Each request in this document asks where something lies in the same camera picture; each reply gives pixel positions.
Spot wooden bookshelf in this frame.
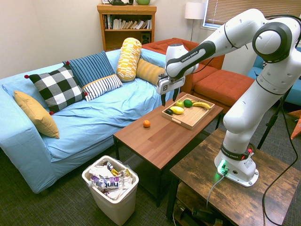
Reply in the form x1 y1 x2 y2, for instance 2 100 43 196
96 3 158 52

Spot black tripod stand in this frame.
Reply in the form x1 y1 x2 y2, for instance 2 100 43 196
256 87 294 150

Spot light blue sofa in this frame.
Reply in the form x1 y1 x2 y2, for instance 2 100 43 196
0 48 170 194

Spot rustic brown side table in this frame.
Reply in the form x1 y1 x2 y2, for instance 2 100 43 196
166 128 301 226

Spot blue armchair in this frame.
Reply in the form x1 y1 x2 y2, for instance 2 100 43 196
246 47 301 106

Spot blue striped pillow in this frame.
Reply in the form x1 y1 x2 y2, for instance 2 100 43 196
62 50 116 88

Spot wooden window blinds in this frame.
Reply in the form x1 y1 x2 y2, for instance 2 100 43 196
204 0 301 29

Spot bamboo wooden tray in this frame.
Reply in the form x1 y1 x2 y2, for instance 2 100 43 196
161 93 215 130

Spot black white checkered pillow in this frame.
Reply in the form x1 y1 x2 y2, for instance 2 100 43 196
24 61 88 115

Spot crushed hint plastic bottle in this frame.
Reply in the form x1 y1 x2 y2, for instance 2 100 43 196
88 176 125 190

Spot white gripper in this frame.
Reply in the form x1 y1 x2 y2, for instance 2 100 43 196
157 74 186 107

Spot orange triangular floor cushion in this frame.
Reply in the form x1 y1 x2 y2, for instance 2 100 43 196
288 109 301 140

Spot grey base cable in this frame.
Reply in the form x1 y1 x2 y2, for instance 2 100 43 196
206 173 226 208

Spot yellow patterned bolster pillow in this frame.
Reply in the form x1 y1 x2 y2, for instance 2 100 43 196
116 37 143 82

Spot white navy striped pillow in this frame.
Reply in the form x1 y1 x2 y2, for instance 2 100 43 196
81 74 123 102

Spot cream plastic trash bin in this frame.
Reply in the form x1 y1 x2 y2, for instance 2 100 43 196
81 155 139 226

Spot orange ottoman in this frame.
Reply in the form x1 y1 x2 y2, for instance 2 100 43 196
193 69 256 113

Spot orange sofa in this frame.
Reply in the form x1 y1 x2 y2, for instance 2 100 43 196
142 37 225 94

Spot yellow mango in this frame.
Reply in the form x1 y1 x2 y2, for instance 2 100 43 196
169 106 185 115

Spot plain mustard pillow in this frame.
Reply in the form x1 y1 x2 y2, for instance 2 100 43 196
13 90 60 139

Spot black device under table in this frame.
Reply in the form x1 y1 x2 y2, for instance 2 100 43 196
190 206 218 223

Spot reddish wooden coffee table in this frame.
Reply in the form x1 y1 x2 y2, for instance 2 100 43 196
112 91 224 208

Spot row of paperback books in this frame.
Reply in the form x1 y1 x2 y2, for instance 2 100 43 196
104 14 152 30

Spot white shade floor lamp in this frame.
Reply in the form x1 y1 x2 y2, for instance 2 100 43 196
184 2 206 42

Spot yellow striped cushion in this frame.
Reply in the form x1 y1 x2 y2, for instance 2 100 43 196
135 58 166 86

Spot yellow banana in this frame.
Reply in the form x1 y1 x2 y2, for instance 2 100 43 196
190 99 212 110

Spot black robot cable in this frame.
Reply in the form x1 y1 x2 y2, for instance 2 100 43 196
261 14 301 226

